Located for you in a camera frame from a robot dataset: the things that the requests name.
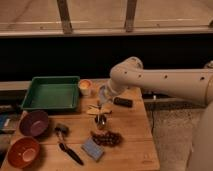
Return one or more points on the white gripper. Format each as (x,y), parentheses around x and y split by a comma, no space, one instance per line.
(112,89)

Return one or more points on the light blue towel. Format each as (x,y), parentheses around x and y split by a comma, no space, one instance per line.
(103,95)

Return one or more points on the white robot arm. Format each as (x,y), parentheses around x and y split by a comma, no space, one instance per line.
(195,85)

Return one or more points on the green plastic tray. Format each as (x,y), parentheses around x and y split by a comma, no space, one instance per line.
(52,93)

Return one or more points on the small black block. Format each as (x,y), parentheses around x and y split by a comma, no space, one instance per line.
(123,102)

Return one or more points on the small yellow cup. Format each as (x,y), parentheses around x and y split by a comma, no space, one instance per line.
(85,87)

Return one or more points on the bunch of dark grapes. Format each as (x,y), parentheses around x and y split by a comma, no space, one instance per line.
(107,139)

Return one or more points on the blue sponge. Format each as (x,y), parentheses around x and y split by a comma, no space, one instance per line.
(92,149)

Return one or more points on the purple bowl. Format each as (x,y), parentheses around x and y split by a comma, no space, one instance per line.
(34,123)

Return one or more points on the orange bowl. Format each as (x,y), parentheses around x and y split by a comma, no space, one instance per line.
(23,152)

